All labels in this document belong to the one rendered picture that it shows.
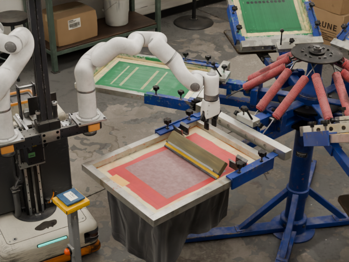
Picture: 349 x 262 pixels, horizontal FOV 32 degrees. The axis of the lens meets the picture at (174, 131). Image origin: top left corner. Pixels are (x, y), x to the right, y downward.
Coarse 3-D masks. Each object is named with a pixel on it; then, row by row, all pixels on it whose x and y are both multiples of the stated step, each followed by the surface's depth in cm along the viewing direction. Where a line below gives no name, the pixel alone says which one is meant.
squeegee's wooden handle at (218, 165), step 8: (176, 136) 325; (176, 144) 323; (184, 144) 320; (192, 144) 317; (192, 152) 315; (200, 152) 312; (208, 152) 309; (200, 160) 310; (208, 160) 308; (216, 160) 305; (216, 168) 303; (224, 168) 303
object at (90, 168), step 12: (216, 132) 336; (132, 144) 324; (144, 144) 326; (228, 144) 331; (240, 144) 325; (108, 156) 313; (120, 156) 318; (252, 156) 319; (84, 168) 306; (96, 168) 303; (96, 180) 300; (108, 180) 295; (228, 180) 296; (120, 192) 286; (204, 192) 287; (216, 192) 292; (132, 204) 279; (180, 204) 279; (192, 204) 283; (144, 216) 274; (156, 216) 271; (168, 216) 275
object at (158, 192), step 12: (228, 156) 321; (180, 168) 311; (192, 168) 311; (228, 168) 311; (156, 180) 301; (168, 180) 301; (180, 180) 302; (192, 180) 302; (204, 180) 302; (144, 192) 293; (156, 192) 293; (168, 192) 293; (180, 192) 293; (156, 204) 285
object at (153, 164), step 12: (204, 144) 332; (144, 156) 320; (156, 156) 320; (168, 156) 320; (120, 168) 310; (132, 168) 310; (144, 168) 310; (156, 168) 310; (168, 168) 311; (132, 180) 301; (144, 180) 301
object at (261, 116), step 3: (258, 114) 343; (261, 114) 343; (264, 114) 343; (258, 117) 340; (261, 117) 340; (264, 117) 340; (267, 117) 341; (261, 120) 338; (264, 120) 340; (267, 120) 342; (243, 123) 335; (264, 123) 342; (267, 123) 344; (249, 126) 333; (255, 129) 338
